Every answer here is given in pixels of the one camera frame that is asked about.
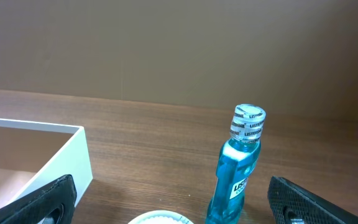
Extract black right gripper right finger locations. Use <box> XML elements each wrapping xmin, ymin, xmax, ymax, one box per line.
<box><xmin>267</xmin><ymin>176</ymin><xmax>358</xmax><ymax>224</ymax></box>

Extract blue mouthwash bottle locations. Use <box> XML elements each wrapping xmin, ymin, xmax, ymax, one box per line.
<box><xmin>205</xmin><ymin>104</ymin><xmax>266</xmax><ymax>223</ymax></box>

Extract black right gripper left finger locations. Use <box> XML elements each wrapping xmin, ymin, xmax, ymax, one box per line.
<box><xmin>0</xmin><ymin>174</ymin><xmax>77</xmax><ymax>224</ymax></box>

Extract white cardboard box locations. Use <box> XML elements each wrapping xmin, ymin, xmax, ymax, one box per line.
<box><xmin>0</xmin><ymin>118</ymin><xmax>93</xmax><ymax>208</ymax></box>

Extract round white cotton-swab tub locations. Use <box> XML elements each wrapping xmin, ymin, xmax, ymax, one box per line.
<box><xmin>128</xmin><ymin>210</ymin><xmax>193</xmax><ymax>224</ymax></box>

